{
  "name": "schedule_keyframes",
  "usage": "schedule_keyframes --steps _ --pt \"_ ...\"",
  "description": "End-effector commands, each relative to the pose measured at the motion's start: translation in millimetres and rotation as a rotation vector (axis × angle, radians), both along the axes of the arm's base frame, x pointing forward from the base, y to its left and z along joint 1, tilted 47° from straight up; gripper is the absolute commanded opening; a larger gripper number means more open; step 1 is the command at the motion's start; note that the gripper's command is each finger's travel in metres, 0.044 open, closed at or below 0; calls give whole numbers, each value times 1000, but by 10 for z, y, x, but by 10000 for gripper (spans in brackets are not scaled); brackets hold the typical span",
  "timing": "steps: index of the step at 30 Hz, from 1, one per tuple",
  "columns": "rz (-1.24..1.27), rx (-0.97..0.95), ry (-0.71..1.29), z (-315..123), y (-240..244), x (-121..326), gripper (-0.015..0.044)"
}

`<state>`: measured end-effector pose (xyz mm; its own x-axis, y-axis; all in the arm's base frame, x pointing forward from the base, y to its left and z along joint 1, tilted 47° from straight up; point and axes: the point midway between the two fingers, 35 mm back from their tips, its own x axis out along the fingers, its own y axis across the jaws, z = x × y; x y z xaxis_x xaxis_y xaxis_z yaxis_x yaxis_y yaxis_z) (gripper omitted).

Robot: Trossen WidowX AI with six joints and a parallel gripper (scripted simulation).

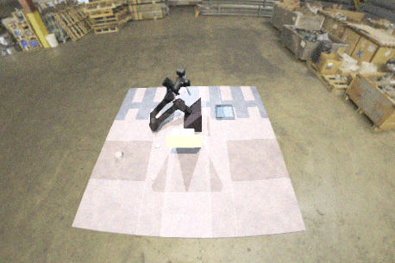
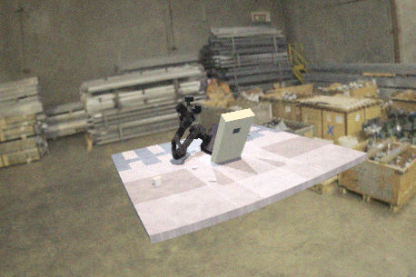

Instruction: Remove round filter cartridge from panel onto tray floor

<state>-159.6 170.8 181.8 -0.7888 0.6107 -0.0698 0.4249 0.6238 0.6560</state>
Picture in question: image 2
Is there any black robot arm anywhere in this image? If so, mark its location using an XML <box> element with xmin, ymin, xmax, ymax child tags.
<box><xmin>171</xmin><ymin>103</ymin><xmax>212</xmax><ymax>160</ymax></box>

